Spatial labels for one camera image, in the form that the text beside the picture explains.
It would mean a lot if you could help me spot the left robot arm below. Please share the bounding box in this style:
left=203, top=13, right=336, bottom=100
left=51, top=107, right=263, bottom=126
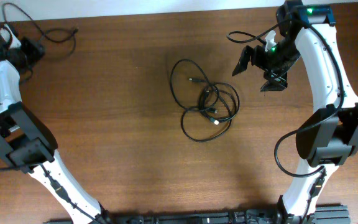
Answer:
left=0, top=24, right=111, bottom=223

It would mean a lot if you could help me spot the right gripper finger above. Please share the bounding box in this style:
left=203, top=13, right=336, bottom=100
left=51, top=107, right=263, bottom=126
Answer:
left=232, top=46, right=252, bottom=76
left=260, top=76, right=288, bottom=91

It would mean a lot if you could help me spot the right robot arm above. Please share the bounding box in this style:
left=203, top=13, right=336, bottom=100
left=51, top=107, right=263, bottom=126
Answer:
left=233, top=1, right=358, bottom=223

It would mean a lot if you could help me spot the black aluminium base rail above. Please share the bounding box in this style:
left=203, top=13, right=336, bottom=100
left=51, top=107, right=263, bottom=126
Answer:
left=44, top=203, right=351, bottom=224

